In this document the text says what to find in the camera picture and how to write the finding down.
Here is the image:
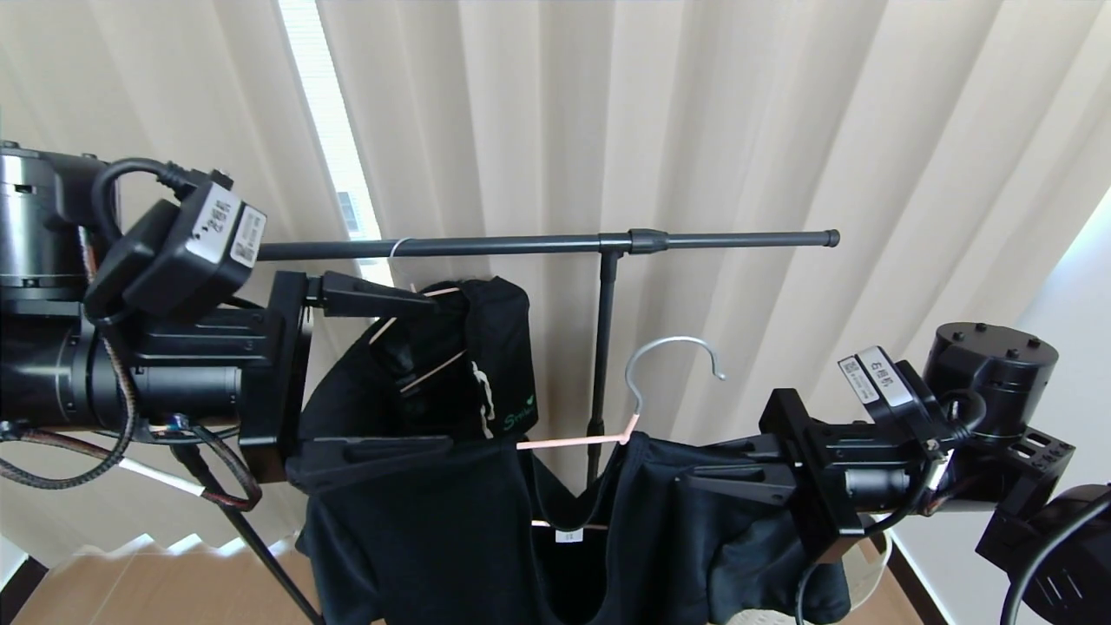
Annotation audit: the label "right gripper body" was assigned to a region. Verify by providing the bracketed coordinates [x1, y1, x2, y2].
[759, 388, 949, 565]

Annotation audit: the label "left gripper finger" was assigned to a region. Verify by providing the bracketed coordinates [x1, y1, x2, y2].
[319, 271, 437, 319]
[286, 434, 454, 491]

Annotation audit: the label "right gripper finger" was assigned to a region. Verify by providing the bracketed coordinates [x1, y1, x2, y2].
[703, 432, 786, 467]
[673, 464, 797, 506]

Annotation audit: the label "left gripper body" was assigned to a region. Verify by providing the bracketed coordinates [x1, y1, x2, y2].
[82, 271, 315, 484]

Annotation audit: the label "black shirt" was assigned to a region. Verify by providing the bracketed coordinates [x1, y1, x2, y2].
[295, 431, 853, 625]

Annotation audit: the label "pink clothes hanger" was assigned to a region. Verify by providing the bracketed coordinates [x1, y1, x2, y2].
[369, 237, 470, 396]
[516, 336, 727, 532]

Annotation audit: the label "black shorts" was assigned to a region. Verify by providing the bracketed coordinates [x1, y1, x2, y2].
[295, 276, 540, 445]

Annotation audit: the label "white laundry basket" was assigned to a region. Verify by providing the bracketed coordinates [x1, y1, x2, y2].
[733, 521, 895, 625]

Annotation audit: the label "black clothes rack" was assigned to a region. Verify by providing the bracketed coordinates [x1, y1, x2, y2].
[169, 228, 841, 625]

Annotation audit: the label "window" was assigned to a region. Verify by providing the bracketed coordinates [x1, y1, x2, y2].
[278, 0, 396, 287]

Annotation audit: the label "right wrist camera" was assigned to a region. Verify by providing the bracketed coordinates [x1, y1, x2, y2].
[838, 345, 957, 445]

